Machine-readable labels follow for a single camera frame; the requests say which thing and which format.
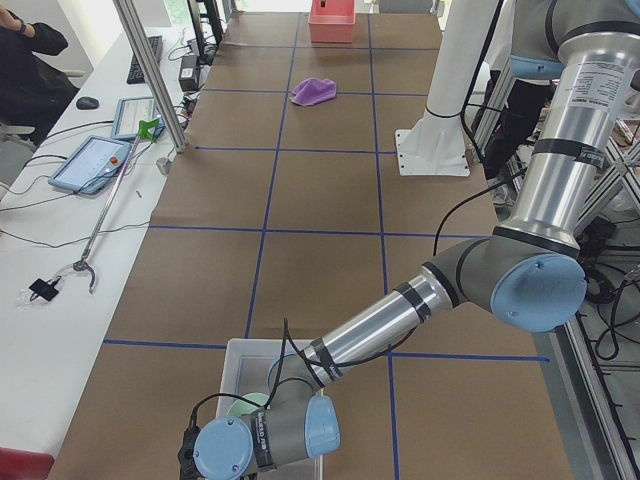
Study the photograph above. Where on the purple microfiber cloth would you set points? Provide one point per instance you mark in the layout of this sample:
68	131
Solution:
313	91

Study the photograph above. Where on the mint green bowl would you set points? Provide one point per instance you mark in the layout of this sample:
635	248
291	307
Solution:
247	404

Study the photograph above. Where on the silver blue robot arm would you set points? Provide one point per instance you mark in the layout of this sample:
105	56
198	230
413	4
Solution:
526	272

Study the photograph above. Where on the clear plastic box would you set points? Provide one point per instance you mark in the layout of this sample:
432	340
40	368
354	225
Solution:
246	367

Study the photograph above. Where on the small silver cylinder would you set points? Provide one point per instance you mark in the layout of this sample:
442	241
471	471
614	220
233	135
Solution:
163	165

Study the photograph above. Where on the black power adapter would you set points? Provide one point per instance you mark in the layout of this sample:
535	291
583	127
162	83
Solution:
189	73

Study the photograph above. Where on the pink plastic bin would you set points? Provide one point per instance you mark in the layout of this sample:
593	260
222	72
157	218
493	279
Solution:
332	21

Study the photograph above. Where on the upper teach pendant tablet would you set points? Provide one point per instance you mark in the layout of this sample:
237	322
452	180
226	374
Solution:
129	112

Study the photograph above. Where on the teach pendant tablet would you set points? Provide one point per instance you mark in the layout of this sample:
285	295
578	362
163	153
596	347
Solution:
91	165
129	112

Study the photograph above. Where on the lower teach pendant tablet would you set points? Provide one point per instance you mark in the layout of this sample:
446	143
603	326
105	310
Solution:
91	165

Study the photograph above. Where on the black computer mouse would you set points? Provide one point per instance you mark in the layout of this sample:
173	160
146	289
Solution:
87	103

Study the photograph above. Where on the person in black clothes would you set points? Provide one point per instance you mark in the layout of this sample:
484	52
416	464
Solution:
33	93

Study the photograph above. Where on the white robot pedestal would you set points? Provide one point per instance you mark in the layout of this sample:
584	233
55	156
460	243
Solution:
435	145

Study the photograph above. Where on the green handled reacher grabber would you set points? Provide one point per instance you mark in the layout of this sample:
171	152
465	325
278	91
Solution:
146	131

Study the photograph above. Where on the aluminium frame post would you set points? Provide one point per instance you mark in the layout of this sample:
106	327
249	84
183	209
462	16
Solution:
141	48

